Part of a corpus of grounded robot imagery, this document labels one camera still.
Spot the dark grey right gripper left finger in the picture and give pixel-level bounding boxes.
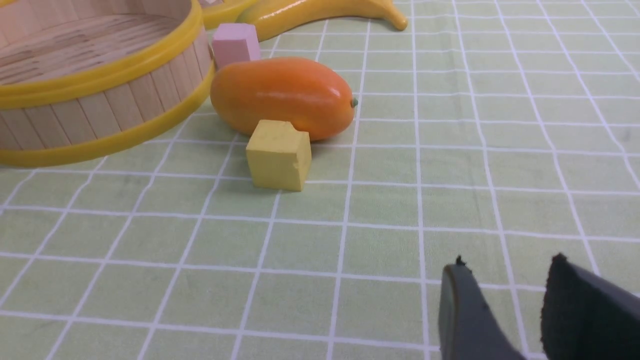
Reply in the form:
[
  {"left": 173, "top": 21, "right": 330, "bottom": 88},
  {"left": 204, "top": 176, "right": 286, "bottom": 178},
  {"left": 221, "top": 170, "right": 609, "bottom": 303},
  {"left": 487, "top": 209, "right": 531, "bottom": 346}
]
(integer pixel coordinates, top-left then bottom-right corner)
[{"left": 438, "top": 256, "right": 524, "bottom": 360}]

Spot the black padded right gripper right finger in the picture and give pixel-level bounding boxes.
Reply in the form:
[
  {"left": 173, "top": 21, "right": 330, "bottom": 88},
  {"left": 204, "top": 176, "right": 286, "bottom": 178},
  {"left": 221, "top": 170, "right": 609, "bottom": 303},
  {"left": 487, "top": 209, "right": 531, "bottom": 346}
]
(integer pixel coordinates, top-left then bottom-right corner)
[{"left": 541, "top": 253, "right": 640, "bottom": 360}]

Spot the bamboo steamer tray yellow rim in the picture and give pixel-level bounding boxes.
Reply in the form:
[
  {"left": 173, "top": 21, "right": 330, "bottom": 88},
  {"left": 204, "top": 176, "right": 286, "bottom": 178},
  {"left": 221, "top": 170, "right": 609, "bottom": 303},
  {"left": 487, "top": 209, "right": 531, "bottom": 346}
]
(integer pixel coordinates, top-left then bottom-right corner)
[{"left": 0, "top": 0, "right": 215, "bottom": 167}]

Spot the green checkered tablecloth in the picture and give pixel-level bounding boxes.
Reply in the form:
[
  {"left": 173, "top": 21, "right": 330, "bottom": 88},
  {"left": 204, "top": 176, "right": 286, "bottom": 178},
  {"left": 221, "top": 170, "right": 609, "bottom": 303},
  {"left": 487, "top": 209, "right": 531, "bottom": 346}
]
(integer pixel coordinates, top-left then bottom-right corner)
[{"left": 1, "top": 0, "right": 640, "bottom": 360}]

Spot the yellow wooden cube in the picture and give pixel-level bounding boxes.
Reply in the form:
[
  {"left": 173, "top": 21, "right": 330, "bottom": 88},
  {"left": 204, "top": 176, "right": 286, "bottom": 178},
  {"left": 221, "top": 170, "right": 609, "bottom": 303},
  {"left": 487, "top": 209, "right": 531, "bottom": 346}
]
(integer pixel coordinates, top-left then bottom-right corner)
[{"left": 246, "top": 120, "right": 312, "bottom": 192}]

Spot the orange toy mango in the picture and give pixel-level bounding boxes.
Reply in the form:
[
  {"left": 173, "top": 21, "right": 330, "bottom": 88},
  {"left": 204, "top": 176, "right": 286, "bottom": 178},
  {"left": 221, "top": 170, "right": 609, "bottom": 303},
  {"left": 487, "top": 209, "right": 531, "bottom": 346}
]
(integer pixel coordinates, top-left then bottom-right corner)
[{"left": 210, "top": 56, "right": 359, "bottom": 142}]

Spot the pink wooden block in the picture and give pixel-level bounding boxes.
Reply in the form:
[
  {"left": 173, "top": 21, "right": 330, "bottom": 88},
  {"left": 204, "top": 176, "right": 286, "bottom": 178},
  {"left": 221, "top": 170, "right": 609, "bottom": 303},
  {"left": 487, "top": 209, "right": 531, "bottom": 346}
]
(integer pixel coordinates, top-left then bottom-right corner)
[{"left": 211, "top": 23, "right": 262, "bottom": 70}]

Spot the yellow toy banana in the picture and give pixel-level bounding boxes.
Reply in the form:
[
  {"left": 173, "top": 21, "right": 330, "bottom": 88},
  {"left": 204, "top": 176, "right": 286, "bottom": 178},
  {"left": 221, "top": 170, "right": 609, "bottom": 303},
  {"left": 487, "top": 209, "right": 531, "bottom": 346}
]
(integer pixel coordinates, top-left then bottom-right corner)
[{"left": 236, "top": 0, "right": 409, "bottom": 42}]

